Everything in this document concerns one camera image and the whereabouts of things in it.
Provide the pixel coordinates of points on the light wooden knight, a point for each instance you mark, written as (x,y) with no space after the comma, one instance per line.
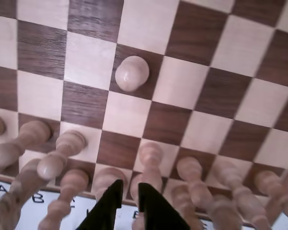
(220,213)
(28,175)

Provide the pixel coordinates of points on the light wooden queen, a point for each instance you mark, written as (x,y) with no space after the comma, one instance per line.
(105,178)

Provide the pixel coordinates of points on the light wooden bishop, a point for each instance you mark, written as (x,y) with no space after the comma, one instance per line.
(182,198)
(74,180)

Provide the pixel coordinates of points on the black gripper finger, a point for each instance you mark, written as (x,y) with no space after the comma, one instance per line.
(158,210)
(105,210)

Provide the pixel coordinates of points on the white paper strip with letters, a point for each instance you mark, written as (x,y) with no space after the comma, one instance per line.
(86,208)

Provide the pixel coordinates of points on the wooden chessboard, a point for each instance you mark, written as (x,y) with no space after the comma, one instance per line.
(86,55)

